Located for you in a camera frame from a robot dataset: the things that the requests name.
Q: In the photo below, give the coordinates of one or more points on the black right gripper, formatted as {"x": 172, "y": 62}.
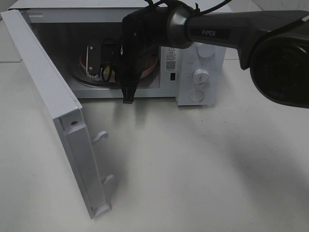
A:
{"x": 128, "y": 55}

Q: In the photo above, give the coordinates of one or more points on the pink round plate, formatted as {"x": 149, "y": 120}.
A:
{"x": 148, "y": 68}

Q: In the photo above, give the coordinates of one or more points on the round white door button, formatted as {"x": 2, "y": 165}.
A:
{"x": 197, "y": 96}

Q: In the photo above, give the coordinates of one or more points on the white microwave door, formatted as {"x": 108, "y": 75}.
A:
{"x": 65, "y": 111}

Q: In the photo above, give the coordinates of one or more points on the white timer knob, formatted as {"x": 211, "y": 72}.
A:
{"x": 201, "y": 76}

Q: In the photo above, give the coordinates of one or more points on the sandwich with lettuce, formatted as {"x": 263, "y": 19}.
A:
{"x": 106, "y": 55}

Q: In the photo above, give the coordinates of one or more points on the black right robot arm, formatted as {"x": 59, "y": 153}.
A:
{"x": 273, "y": 45}

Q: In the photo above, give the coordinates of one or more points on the white warning label sticker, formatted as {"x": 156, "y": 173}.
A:
{"x": 171, "y": 58}

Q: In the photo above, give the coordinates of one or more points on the white microwave oven body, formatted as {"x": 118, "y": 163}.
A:
{"x": 52, "y": 38}

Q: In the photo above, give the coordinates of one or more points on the upper white power knob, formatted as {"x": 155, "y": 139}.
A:
{"x": 205, "y": 50}

